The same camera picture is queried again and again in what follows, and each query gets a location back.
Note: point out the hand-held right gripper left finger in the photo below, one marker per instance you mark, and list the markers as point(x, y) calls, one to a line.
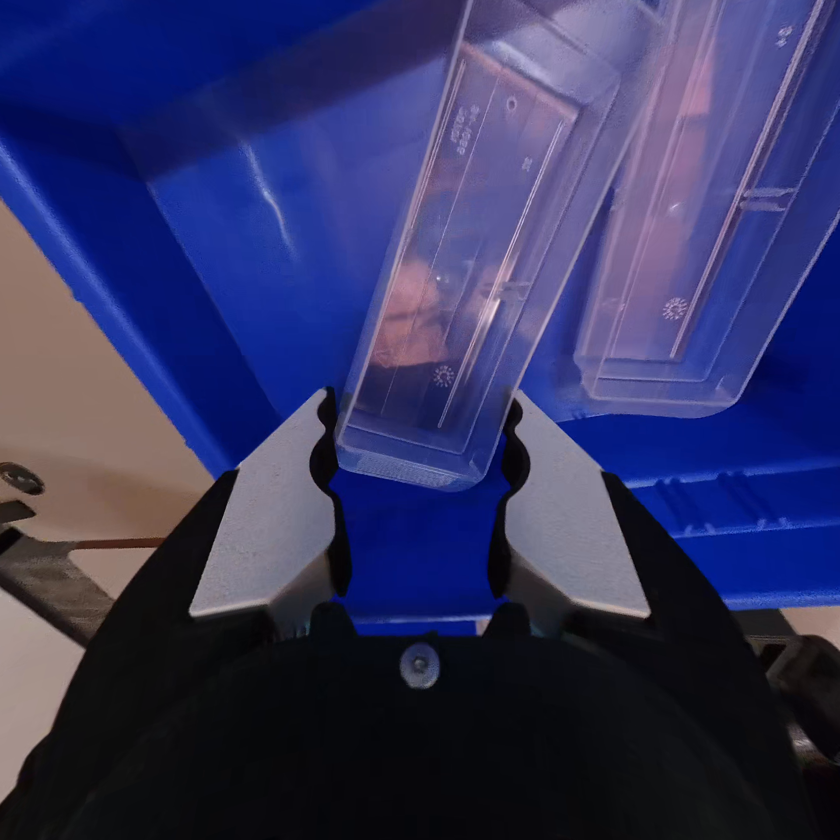
point(269, 525)

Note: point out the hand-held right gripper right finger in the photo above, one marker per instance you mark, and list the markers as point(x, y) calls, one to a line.
point(571, 525)

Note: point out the clear plastic drawer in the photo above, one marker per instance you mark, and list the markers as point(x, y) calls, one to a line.
point(472, 262)
point(709, 229)

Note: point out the blue plastic bin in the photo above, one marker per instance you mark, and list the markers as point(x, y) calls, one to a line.
point(229, 229)

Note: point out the dark clamp part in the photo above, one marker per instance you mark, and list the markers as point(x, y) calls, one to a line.
point(804, 676)

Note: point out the black metal bracket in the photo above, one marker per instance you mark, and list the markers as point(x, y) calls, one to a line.
point(52, 577)

